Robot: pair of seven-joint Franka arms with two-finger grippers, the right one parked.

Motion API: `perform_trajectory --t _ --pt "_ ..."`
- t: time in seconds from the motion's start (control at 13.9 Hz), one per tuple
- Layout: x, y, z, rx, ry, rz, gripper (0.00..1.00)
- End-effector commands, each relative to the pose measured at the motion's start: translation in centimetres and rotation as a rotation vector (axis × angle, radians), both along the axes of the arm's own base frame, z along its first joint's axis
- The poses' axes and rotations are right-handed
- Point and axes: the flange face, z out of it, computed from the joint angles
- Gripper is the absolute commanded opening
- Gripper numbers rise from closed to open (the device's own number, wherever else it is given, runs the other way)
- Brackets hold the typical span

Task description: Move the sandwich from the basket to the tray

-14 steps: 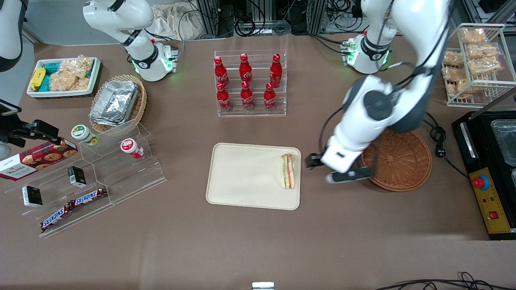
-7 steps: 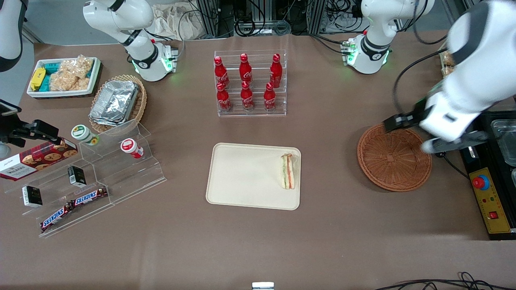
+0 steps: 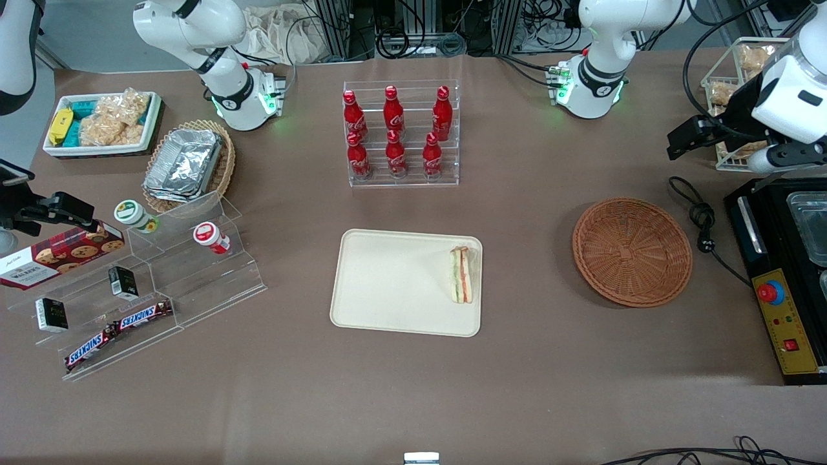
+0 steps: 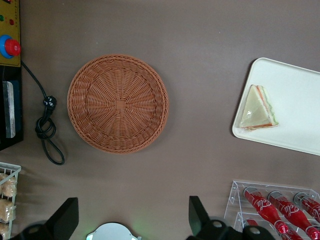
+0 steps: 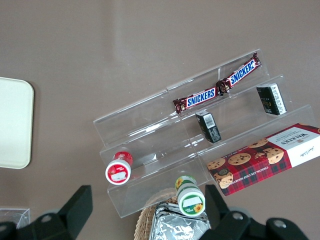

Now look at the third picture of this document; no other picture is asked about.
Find black power cable with plug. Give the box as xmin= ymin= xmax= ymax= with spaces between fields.
xmin=668 ymin=176 xmax=754 ymax=289

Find beige plastic tray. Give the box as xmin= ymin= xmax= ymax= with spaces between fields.
xmin=330 ymin=229 xmax=484 ymax=338

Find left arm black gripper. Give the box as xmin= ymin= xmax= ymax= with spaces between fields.
xmin=667 ymin=76 xmax=774 ymax=161

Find clear acrylic stepped stand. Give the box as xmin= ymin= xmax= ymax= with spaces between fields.
xmin=6 ymin=191 xmax=267 ymax=382

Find black floor cable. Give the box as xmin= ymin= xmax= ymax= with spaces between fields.
xmin=600 ymin=435 xmax=827 ymax=465

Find Walkers tartan cookie box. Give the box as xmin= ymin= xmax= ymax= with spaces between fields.
xmin=0 ymin=222 xmax=126 ymax=291

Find small black box white side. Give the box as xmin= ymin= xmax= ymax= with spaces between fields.
xmin=35 ymin=296 xmax=69 ymax=334

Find aluminium foil container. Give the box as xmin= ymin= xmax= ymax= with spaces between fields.
xmin=143 ymin=128 xmax=224 ymax=203

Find black appliance yellow control panel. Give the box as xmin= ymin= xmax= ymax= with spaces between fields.
xmin=724 ymin=173 xmax=827 ymax=387

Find white rectangular snack bin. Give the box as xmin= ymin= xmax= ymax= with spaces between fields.
xmin=42 ymin=90 xmax=163 ymax=160

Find clear acrylic bottle rack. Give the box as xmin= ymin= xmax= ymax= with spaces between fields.
xmin=342 ymin=79 xmax=461 ymax=189

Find clear plastic food container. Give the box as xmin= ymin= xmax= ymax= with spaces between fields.
xmin=785 ymin=191 xmax=827 ymax=268

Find triangle sandwich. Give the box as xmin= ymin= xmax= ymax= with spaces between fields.
xmin=448 ymin=245 xmax=483 ymax=305

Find red Coca-Cola bottle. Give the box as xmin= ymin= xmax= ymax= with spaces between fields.
xmin=342 ymin=89 xmax=368 ymax=140
xmin=432 ymin=85 xmax=454 ymax=140
xmin=383 ymin=85 xmax=406 ymax=134
xmin=346 ymin=132 xmax=373 ymax=181
xmin=422 ymin=132 xmax=445 ymax=179
xmin=385 ymin=129 xmax=408 ymax=179

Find small black box barcode side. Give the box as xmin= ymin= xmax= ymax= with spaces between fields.
xmin=108 ymin=265 xmax=139 ymax=302

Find black coiled cable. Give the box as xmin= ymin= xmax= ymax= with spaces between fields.
xmin=374 ymin=28 xmax=428 ymax=59

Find Snickers chocolate bar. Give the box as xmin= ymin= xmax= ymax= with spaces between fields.
xmin=114 ymin=298 xmax=174 ymax=332
xmin=64 ymin=325 xmax=118 ymax=373

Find red lid yogurt cup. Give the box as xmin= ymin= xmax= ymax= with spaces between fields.
xmin=193 ymin=221 xmax=231 ymax=255

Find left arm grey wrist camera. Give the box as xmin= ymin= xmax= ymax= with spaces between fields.
xmin=746 ymin=143 xmax=827 ymax=174

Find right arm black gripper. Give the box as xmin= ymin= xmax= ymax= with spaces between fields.
xmin=0 ymin=187 xmax=98 ymax=237

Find green lid sunflower cup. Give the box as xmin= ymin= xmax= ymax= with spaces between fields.
xmin=114 ymin=200 xmax=160 ymax=235

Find clear bag rice crackers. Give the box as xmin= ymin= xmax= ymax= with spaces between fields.
xmin=77 ymin=113 xmax=145 ymax=147
xmin=97 ymin=88 xmax=151 ymax=125

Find brown round wicker basket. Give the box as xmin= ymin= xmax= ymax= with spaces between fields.
xmin=572 ymin=197 xmax=694 ymax=309

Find white crumpled cloth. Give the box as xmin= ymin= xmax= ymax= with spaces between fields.
xmin=242 ymin=5 xmax=337 ymax=66

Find white wire basket rack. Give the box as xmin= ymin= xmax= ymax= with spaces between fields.
xmin=700 ymin=36 xmax=827 ymax=172

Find yellow snack packet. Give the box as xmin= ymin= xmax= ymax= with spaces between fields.
xmin=48 ymin=107 xmax=74 ymax=147

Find bagged snack in wire rack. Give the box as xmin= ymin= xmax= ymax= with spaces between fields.
xmin=707 ymin=80 xmax=738 ymax=108
xmin=736 ymin=43 xmax=774 ymax=72

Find aluminium frame rack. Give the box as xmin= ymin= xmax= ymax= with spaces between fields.
xmin=315 ymin=0 xmax=583 ymax=63

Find light oval wicker basket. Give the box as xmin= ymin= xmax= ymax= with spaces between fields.
xmin=142 ymin=119 xmax=236 ymax=215

